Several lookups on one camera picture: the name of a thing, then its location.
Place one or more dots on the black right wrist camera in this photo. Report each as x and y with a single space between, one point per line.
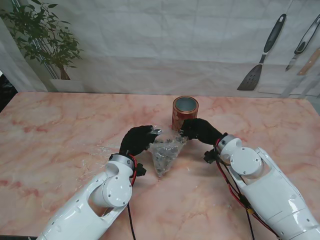
210 157

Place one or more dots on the black slotted spatula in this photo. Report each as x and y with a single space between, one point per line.
247 81

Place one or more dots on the red floral tea canister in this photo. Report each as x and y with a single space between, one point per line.
190 116

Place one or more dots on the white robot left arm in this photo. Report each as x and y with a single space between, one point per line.
85 210

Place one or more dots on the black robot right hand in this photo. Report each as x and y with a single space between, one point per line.
202 132

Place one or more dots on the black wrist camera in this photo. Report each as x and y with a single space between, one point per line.
140 170
210 157

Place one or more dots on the dark object beside table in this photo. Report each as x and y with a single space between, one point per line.
6 92

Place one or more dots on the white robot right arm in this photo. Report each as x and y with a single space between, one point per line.
270 195

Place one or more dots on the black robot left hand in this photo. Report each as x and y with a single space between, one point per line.
135 141

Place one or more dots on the clear plastic bag of tea bags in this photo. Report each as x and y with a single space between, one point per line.
165 155

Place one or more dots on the green leafy plant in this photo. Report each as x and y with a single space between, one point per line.
45 37

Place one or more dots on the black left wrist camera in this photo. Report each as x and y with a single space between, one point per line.
140 170

